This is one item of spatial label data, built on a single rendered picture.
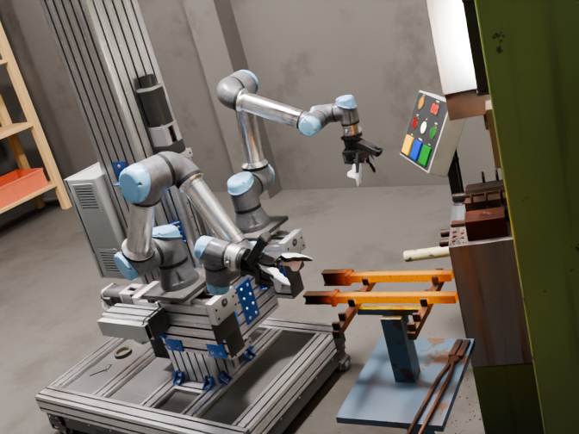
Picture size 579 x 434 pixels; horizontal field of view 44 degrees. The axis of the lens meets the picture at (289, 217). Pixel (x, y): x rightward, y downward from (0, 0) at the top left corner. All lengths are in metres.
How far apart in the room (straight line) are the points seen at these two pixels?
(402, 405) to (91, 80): 1.66
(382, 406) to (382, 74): 3.60
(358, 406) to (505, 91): 0.93
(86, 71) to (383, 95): 2.95
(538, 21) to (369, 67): 3.63
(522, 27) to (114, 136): 1.66
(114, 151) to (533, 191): 1.67
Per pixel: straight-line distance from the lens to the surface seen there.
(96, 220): 3.10
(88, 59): 2.84
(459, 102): 2.25
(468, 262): 2.28
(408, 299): 1.97
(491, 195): 2.38
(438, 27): 2.16
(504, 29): 1.79
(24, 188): 7.58
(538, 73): 1.82
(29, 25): 7.70
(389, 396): 2.07
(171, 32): 6.36
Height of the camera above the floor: 1.87
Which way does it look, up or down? 20 degrees down
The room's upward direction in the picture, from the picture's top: 15 degrees counter-clockwise
